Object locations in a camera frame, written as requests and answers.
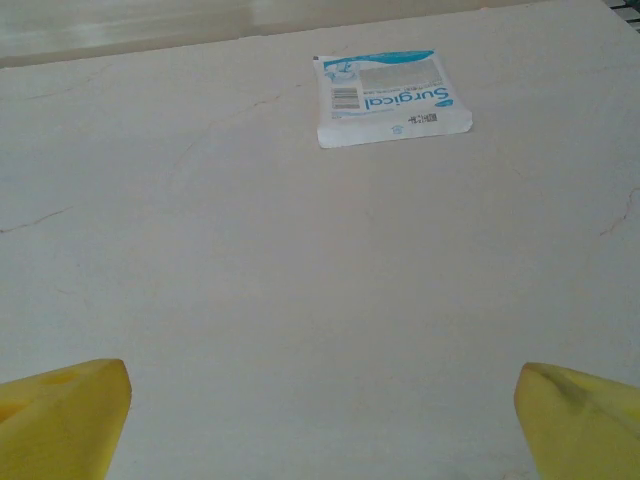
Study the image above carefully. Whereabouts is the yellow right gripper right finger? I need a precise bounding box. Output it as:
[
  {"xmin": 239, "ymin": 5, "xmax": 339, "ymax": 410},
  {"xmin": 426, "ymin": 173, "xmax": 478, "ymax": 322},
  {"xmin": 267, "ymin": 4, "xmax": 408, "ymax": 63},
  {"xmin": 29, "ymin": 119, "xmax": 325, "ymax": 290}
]
[{"xmin": 514, "ymin": 361, "xmax": 640, "ymax": 480}]

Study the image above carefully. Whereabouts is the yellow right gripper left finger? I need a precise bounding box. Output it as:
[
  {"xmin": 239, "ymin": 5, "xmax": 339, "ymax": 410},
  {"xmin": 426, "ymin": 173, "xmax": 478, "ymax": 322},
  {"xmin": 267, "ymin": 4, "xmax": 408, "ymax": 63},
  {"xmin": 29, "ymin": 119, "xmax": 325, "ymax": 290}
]
[{"xmin": 0, "ymin": 357, "xmax": 134, "ymax": 480}]

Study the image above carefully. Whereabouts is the white blue surgical mask packet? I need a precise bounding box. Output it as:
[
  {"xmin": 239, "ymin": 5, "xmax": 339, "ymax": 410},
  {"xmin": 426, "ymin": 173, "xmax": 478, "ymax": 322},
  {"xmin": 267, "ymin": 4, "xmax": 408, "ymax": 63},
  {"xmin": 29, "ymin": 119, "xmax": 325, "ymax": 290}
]
[{"xmin": 312, "ymin": 48, "xmax": 474, "ymax": 149}]

